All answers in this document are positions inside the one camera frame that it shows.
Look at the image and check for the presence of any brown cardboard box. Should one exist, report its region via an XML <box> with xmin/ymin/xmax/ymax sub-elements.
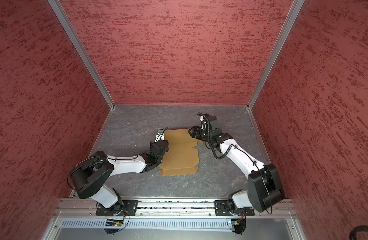
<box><xmin>159</xmin><ymin>129</ymin><xmax>202</xmax><ymax>177</ymax></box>

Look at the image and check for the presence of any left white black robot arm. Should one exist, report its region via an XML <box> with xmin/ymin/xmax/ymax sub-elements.
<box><xmin>67</xmin><ymin>140</ymin><xmax>169</xmax><ymax>217</ymax></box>

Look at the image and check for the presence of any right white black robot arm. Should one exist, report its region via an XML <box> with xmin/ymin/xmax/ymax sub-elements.
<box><xmin>188</xmin><ymin>126</ymin><xmax>286</xmax><ymax>215</ymax></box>

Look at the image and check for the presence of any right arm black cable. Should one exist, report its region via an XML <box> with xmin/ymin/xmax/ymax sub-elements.
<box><xmin>196</xmin><ymin>112</ymin><xmax>273</xmax><ymax>215</ymax></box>

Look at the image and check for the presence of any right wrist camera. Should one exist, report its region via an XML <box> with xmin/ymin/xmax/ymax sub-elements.
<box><xmin>200</xmin><ymin>114</ymin><xmax>220</xmax><ymax>132</ymax></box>

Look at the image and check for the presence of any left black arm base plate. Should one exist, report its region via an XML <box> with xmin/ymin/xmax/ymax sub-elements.
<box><xmin>96</xmin><ymin>200</ymin><xmax>139</xmax><ymax>216</ymax></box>

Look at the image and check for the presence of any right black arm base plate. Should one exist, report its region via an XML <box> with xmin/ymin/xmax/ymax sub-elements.
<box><xmin>214</xmin><ymin>200</ymin><xmax>255</xmax><ymax>217</ymax></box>

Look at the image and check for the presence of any aluminium front rail frame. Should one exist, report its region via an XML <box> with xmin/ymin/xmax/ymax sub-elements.
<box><xmin>42</xmin><ymin>198</ymin><xmax>306</xmax><ymax>240</ymax></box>

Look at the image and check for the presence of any perforated metal cable tray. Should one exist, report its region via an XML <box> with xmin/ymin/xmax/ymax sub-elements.
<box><xmin>59</xmin><ymin>218</ymin><xmax>231</xmax><ymax>231</ymax></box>

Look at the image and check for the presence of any right aluminium corner post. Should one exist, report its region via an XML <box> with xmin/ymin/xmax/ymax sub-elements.
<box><xmin>247</xmin><ymin>0</ymin><xmax>305</xmax><ymax>112</ymax></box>

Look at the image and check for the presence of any aluminium corner post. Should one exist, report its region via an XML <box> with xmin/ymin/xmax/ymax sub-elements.
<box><xmin>48</xmin><ymin>0</ymin><xmax>116</xmax><ymax>111</ymax></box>
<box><xmin>247</xmin><ymin>0</ymin><xmax>305</xmax><ymax>112</ymax></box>

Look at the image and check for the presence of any left aluminium corner post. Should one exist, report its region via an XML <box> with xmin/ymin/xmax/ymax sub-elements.
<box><xmin>48</xmin><ymin>0</ymin><xmax>116</xmax><ymax>111</ymax></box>

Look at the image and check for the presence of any black cable bundle at corner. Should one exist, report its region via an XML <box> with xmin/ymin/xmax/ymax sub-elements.
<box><xmin>349</xmin><ymin>224</ymin><xmax>368</xmax><ymax>240</ymax></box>

